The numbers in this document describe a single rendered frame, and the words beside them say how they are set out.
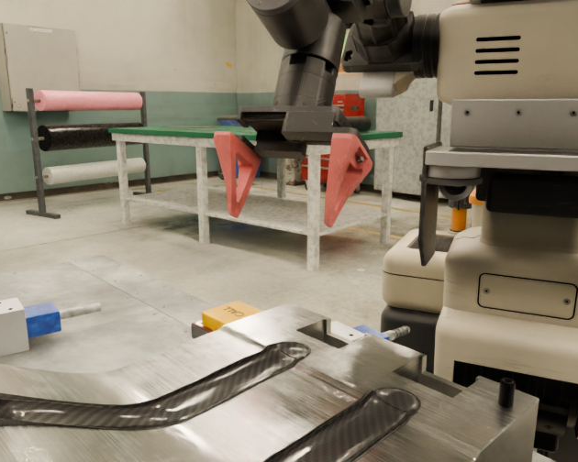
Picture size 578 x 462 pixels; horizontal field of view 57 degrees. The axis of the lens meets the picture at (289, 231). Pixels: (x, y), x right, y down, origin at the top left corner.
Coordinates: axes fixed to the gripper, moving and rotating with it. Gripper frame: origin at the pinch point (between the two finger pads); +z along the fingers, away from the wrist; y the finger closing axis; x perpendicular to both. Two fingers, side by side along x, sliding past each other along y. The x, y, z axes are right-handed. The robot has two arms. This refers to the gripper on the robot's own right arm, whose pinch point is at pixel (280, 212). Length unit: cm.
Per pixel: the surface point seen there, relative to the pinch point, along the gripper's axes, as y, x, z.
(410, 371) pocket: 13.4, 2.4, 11.8
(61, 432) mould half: -1.3, -18.7, 18.5
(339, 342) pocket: 5.7, 6.7, 10.5
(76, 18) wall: -503, 368, -315
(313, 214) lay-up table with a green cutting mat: -109, 272, -71
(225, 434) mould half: 4.3, -10.3, 17.9
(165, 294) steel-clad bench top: -30.4, 27.3, 8.2
